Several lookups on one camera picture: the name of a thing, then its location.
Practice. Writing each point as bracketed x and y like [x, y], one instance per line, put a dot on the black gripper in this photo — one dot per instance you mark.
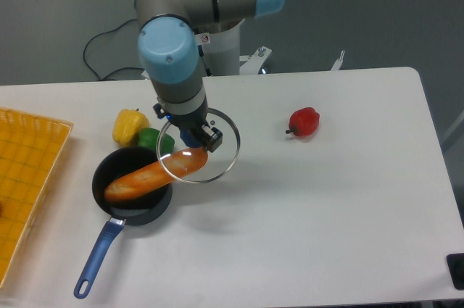
[193, 123]

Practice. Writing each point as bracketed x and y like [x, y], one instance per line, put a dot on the glass pot lid blue knob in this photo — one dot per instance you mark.
[221, 160]

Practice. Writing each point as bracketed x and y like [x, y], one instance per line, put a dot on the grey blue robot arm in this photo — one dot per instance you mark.
[189, 95]

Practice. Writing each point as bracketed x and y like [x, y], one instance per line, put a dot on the toy baguette bread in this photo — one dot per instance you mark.
[155, 175]

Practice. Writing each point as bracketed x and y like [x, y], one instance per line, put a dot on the green toy bell pepper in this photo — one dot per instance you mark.
[148, 137]

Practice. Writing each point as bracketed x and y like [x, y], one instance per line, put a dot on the yellow toy bell pepper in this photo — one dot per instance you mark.
[128, 125]

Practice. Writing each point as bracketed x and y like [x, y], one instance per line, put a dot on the red toy bell pepper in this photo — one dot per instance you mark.
[303, 122]

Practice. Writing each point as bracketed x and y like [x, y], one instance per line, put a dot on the yellow plastic basket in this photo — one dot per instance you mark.
[30, 149]

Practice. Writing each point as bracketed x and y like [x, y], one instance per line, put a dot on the black device at table edge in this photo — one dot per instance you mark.
[455, 263]

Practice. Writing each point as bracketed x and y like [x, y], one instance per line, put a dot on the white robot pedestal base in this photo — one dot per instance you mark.
[224, 50]

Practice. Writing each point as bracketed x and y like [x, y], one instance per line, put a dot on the dark pot blue handle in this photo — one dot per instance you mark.
[126, 203]

